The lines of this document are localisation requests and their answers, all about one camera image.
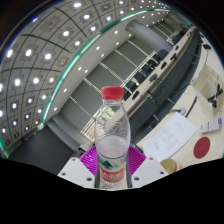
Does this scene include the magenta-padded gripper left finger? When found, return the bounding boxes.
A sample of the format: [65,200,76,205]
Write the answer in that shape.
[57,145,100,190]

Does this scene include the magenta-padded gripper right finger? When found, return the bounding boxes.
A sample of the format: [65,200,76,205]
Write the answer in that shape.
[126,145,170,190]

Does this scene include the clear red-capped water bottle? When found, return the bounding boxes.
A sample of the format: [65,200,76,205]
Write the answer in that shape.
[94,85,132,189]

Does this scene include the red floral ceramic mug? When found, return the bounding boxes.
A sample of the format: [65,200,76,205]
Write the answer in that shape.
[159,157,184,175]

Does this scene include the white printed paper sheet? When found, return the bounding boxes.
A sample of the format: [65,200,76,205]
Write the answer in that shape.
[142,111,199,163]

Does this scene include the flat round red coaster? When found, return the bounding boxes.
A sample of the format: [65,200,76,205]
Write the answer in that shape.
[193,136,212,159]

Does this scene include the long curved conference desk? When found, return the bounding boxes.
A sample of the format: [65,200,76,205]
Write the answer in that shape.
[124,24,206,134]

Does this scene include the black office chairs row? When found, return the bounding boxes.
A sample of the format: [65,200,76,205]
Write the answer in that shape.
[123,28,191,101]

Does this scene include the black binder clips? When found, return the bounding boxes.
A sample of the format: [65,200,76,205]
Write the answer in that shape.
[207,83,224,108]

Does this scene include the round ceiling lights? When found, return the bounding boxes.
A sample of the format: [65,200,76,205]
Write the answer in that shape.
[0,0,174,148]

